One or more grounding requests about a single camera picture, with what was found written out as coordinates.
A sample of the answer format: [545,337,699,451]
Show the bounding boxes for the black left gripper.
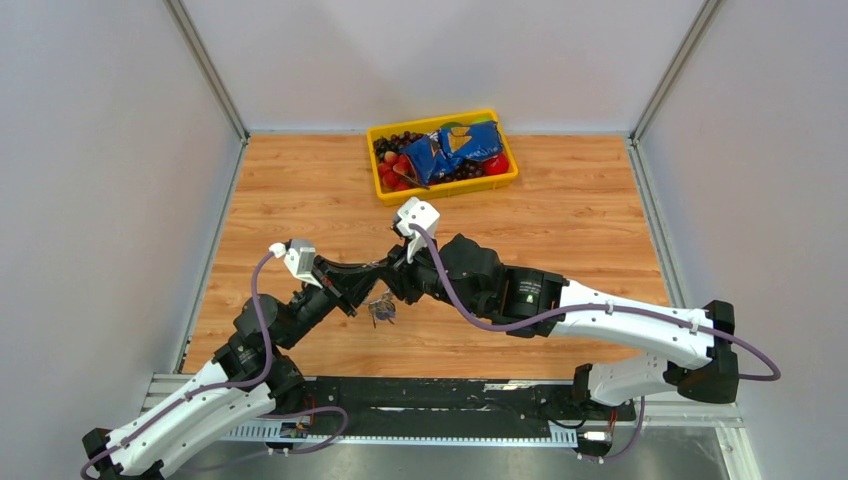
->
[278,253,380,349]

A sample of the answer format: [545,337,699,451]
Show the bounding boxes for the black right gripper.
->
[373,231,488,320]

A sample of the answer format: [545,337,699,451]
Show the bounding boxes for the large metal keyring with keys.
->
[365,289,396,329]

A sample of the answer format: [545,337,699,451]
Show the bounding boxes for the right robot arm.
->
[379,234,740,418]

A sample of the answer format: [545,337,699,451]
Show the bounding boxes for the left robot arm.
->
[80,251,385,479]

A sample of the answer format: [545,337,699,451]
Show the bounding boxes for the yellow plastic bin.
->
[366,110,519,206]

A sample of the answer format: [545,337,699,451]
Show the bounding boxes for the red strawberries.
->
[377,150,419,192]

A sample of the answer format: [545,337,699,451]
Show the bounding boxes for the blue snack bag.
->
[400,120,506,187]

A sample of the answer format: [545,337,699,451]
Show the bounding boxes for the dark grape bunch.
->
[372,131,424,158]

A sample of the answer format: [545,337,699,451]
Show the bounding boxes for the red tomato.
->
[482,152,510,176]

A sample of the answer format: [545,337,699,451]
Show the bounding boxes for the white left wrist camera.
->
[268,238,323,289]

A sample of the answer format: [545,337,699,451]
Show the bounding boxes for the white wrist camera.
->
[392,197,440,264]
[268,238,323,289]

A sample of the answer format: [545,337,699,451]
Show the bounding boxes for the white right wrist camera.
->
[392,197,440,264]

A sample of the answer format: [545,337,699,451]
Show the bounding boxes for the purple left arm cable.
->
[79,251,350,480]

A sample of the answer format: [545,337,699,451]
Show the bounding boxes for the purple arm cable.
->
[79,251,350,480]
[409,223,782,464]

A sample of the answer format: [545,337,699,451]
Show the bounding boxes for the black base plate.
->
[273,376,636,440]

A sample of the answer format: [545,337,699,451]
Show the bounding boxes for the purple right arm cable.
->
[409,223,782,464]

